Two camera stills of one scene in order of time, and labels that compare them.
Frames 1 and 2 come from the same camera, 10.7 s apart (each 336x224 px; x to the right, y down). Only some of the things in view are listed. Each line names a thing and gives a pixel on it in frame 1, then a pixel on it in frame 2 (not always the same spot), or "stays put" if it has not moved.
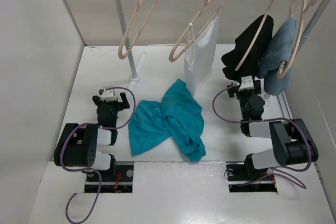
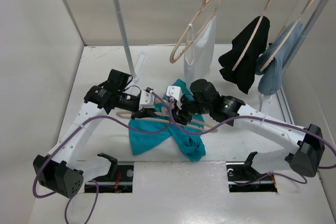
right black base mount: x=243 y=179 stays put
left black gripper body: x=115 y=106 to x=138 y=113
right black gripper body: x=243 y=95 to x=189 y=107
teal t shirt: x=178 y=115 stays put
